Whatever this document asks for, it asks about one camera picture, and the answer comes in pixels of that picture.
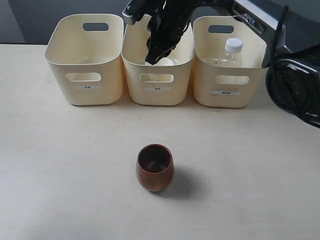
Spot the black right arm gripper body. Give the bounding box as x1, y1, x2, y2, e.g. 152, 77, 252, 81
146, 0, 200, 58

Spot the clear plastic bottle white cap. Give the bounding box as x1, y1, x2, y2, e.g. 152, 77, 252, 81
214, 37, 244, 68

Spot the brown wooden cup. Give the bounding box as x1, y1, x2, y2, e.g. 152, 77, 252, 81
135, 143, 175, 192

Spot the white paper cup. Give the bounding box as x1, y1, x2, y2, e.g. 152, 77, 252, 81
147, 57, 174, 82

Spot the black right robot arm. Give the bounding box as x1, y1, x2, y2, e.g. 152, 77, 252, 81
143, 0, 320, 127

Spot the middle cream plastic bin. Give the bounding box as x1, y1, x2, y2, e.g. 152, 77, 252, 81
121, 15, 194, 106

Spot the cream plastic bin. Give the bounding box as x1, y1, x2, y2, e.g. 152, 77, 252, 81
121, 15, 194, 106
193, 16, 267, 108
45, 13, 125, 106

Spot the left cream plastic bin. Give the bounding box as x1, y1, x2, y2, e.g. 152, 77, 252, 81
45, 13, 125, 106

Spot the white label on right bin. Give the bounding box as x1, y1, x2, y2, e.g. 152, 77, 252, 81
211, 90, 242, 96

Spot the white label on left bin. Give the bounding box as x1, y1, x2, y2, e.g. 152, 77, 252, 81
73, 85, 102, 91

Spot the right cream plastic bin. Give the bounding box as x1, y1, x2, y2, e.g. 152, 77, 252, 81
193, 16, 267, 108

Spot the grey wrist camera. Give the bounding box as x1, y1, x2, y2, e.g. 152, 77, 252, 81
122, 0, 156, 25

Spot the black cable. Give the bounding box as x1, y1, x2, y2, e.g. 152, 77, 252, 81
261, 5, 291, 69

